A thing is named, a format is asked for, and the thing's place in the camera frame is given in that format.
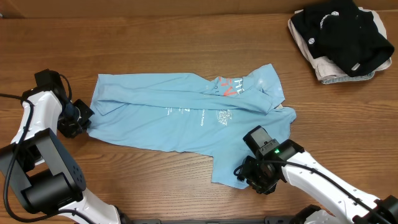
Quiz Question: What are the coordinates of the light blue t-shirt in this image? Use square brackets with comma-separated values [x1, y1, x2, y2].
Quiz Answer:
[88, 64, 296, 189]

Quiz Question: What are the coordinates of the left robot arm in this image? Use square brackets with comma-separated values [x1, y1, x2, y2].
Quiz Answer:
[1, 69, 130, 224]

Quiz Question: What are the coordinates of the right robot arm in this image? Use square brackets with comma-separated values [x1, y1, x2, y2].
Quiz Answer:
[234, 126, 397, 224]

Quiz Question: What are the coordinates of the beige folded garment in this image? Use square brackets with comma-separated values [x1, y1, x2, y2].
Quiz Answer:
[287, 6, 392, 82]

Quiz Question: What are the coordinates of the grey striped folded garment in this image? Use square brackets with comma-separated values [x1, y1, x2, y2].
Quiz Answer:
[321, 72, 375, 85]

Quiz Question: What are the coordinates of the black folded garment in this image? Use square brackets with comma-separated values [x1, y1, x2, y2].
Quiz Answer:
[290, 0, 395, 78]

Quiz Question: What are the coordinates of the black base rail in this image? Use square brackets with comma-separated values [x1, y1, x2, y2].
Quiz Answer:
[131, 215, 293, 224]

